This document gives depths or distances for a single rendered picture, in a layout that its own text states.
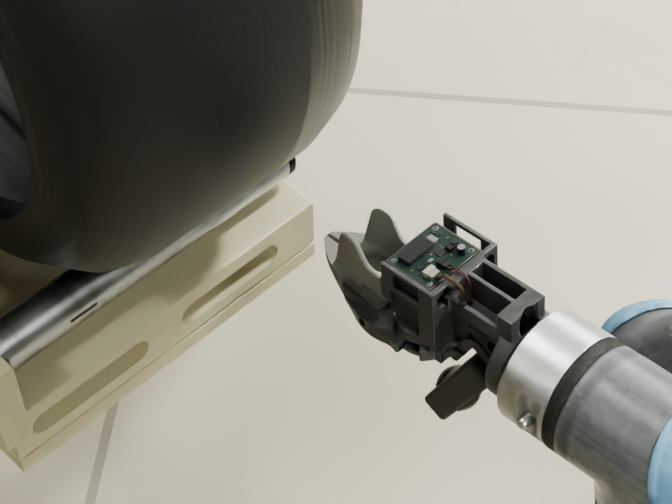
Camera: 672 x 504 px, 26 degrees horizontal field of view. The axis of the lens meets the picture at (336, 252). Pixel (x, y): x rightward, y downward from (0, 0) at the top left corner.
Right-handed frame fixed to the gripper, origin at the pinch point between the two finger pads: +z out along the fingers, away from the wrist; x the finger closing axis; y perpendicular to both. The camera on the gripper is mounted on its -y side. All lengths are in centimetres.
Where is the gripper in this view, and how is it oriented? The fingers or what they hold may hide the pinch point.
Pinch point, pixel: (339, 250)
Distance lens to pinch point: 117.1
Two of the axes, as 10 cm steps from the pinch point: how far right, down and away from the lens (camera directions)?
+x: -7.1, 5.4, -4.5
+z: -7.0, -4.7, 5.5
